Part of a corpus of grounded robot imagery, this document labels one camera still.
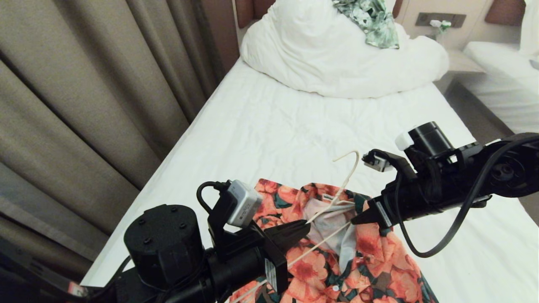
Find wall switch panel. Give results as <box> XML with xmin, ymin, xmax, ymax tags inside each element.
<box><xmin>416</xmin><ymin>12</ymin><xmax>467</xmax><ymax>28</ymax></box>

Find bed with white sheet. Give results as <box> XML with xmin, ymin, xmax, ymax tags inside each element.
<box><xmin>462</xmin><ymin>40</ymin><xmax>539</xmax><ymax>135</ymax></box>
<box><xmin>80</xmin><ymin>58</ymin><xmax>539</xmax><ymax>303</ymax></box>

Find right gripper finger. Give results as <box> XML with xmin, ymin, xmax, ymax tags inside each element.
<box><xmin>350</xmin><ymin>204</ymin><xmax>374</xmax><ymax>226</ymax></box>

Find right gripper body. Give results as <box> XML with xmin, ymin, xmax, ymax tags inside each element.
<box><xmin>366</xmin><ymin>177</ymin><xmax>448</xmax><ymax>236</ymax></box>

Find brown padded headboard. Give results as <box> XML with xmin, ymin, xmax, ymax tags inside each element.
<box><xmin>234</xmin><ymin>0</ymin><xmax>276</xmax><ymax>29</ymax></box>
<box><xmin>484</xmin><ymin>0</ymin><xmax>527</xmax><ymax>27</ymax></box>

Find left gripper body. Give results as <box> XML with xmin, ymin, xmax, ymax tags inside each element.
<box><xmin>205</xmin><ymin>233</ymin><xmax>292</xmax><ymax>303</ymax></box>

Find white flowers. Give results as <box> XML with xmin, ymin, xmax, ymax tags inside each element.
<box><xmin>429</xmin><ymin>19</ymin><xmax>452</xmax><ymax>42</ymax></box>

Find green floral garment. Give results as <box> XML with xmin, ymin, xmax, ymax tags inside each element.
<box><xmin>332</xmin><ymin>0</ymin><xmax>400</xmax><ymax>50</ymax></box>

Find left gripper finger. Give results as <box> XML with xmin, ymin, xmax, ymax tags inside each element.
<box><xmin>269</xmin><ymin>219</ymin><xmax>312</xmax><ymax>254</ymax></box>

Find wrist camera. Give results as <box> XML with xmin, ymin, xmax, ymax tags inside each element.
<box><xmin>362</xmin><ymin>149</ymin><xmax>408</xmax><ymax>182</ymax></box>
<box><xmin>208</xmin><ymin>180</ymin><xmax>264</xmax><ymax>258</ymax></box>

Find beige curtain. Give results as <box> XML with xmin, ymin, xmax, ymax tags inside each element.
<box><xmin>0</xmin><ymin>0</ymin><xmax>240</xmax><ymax>287</ymax></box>

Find orange floral shirt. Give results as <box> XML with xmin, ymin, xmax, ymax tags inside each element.
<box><xmin>229</xmin><ymin>178</ymin><xmax>439</xmax><ymax>303</ymax></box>

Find white pillow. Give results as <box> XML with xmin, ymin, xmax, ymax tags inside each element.
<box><xmin>519</xmin><ymin>0</ymin><xmax>539</xmax><ymax>58</ymax></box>

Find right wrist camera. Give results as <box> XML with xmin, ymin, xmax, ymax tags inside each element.
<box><xmin>362</xmin><ymin>149</ymin><xmax>408</xmax><ymax>182</ymax></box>

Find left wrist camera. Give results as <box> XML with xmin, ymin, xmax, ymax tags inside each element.
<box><xmin>208</xmin><ymin>180</ymin><xmax>264</xmax><ymax>258</ymax></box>

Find beige nightstand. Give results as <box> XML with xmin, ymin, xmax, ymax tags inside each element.
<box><xmin>434</xmin><ymin>48</ymin><xmax>486</xmax><ymax>96</ymax></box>

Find white duvet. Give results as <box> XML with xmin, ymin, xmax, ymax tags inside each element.
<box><xmin>240</xmin><ymin>0</ymin><xmax>451</xmax><ymax>100</ymax></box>

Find cream clothes hanger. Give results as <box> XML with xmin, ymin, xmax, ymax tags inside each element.
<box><xmin>229</xmin><ymin>150</ymin><xmax>361</xmax><ymax>303</ymax></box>

